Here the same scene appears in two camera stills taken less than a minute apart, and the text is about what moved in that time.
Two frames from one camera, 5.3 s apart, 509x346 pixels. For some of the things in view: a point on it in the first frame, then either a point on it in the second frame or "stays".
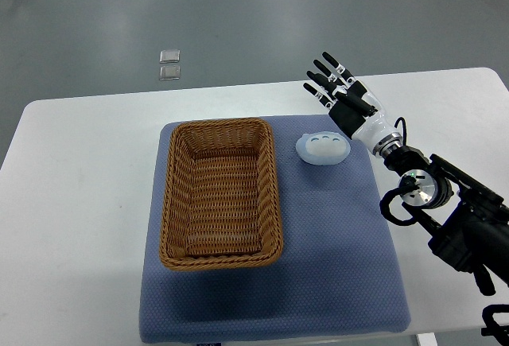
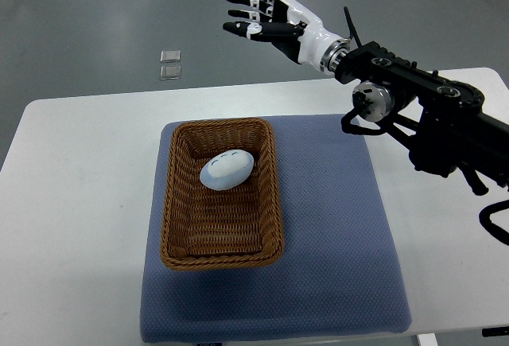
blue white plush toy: (322, 148) → (226, 169)
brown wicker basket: (220, 204) stays
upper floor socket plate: (169, 56) stays
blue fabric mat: (339, 275) stays
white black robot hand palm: (367, 130) → (307, 48)
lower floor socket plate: (169, 72) stays
